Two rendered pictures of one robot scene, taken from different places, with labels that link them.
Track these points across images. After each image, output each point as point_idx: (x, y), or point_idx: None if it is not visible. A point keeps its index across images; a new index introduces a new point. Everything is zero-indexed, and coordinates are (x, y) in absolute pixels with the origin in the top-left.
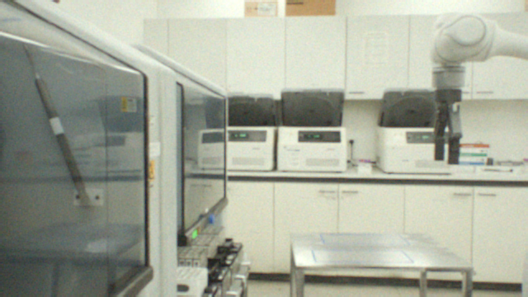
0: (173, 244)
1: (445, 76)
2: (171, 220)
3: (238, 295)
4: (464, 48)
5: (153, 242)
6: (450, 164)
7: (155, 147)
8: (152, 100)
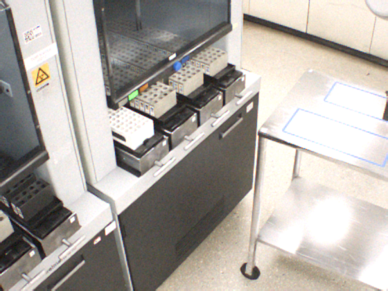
0: (99, 111)
1: None
2: (91, 94)
3: (192, 144)
4: (375, 15)
5: (58, 124)
6: (385, 120)
7: (47, 50)
8: (33, 14)
